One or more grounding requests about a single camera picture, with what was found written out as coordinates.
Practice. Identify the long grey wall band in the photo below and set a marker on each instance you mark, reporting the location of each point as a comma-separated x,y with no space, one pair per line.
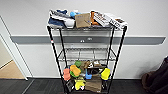
140,40

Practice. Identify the small white container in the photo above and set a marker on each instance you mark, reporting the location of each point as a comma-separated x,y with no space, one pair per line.
70,23

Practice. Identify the brown cloth bundle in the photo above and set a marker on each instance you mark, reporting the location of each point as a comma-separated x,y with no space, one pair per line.
147,81

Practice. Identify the orange package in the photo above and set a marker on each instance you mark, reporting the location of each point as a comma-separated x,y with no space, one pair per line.
94,18

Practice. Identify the navy and white package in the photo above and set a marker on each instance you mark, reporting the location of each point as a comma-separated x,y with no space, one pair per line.
56,18

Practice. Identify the small yellow toy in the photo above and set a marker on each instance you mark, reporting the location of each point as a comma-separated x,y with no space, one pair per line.
79,85

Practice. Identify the brown cardboard box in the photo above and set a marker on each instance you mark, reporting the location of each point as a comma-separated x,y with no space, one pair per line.
82,20

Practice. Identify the blue cup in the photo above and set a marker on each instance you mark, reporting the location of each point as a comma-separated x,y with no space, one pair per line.
88,75

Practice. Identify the brown white box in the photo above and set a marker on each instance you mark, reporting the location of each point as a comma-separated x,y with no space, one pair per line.
97,63

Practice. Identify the orange yellow toy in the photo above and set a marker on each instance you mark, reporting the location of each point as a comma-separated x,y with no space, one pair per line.
75,70

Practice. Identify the white box with grey print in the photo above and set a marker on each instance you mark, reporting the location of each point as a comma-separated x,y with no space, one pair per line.
102,19

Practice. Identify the wide white wall socket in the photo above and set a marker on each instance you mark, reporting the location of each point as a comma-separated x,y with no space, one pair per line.
89,39

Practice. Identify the white door frame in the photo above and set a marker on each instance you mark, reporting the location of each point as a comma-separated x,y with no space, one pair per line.
13,53

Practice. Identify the coral pink toy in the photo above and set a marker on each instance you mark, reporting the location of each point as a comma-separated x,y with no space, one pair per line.
66,74

